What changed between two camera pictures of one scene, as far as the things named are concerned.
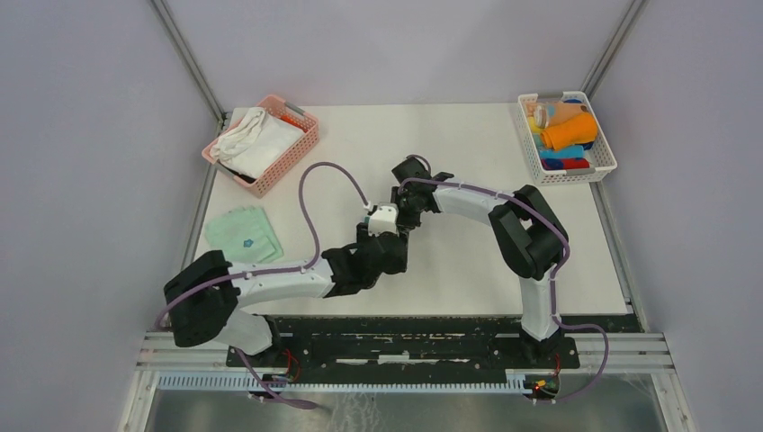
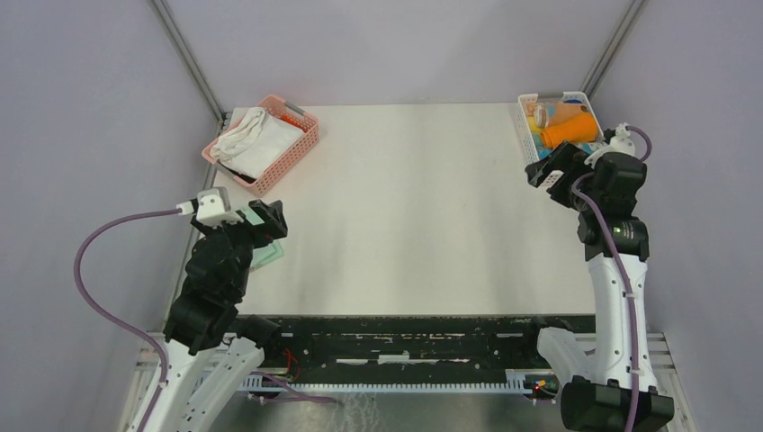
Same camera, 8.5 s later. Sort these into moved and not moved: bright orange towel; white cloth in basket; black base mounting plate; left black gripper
Moved: left black gripper
Not moved: black base mounting plate; white cloth in basket; bright orange towel
